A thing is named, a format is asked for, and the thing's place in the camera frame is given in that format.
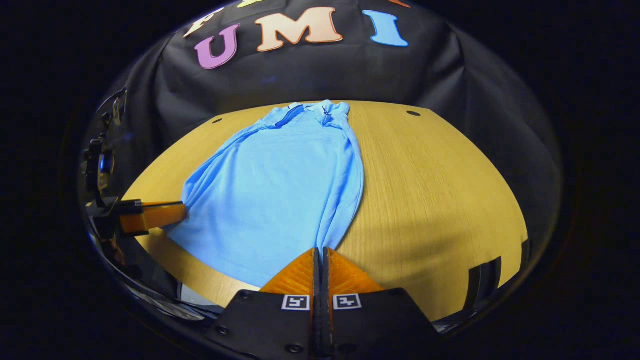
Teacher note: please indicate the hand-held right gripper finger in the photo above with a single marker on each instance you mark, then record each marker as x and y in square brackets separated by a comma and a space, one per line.
[317, 300]
[327, 300]

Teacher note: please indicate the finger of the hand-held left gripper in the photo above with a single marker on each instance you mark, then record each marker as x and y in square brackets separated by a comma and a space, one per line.
[155, 216]

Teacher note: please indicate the light blue T-shirt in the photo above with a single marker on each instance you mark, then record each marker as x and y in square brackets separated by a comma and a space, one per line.
[280, 190]

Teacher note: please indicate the black backdrop cloth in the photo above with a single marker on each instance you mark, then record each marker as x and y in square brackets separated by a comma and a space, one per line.
[320, 75]

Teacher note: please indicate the black chair frame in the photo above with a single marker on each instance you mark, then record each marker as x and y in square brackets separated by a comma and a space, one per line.
[482, 280]

